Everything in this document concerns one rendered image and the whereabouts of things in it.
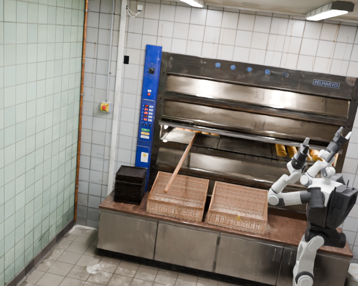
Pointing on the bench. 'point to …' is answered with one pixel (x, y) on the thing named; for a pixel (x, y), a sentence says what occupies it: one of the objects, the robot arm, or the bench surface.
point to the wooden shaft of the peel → (179, 165)
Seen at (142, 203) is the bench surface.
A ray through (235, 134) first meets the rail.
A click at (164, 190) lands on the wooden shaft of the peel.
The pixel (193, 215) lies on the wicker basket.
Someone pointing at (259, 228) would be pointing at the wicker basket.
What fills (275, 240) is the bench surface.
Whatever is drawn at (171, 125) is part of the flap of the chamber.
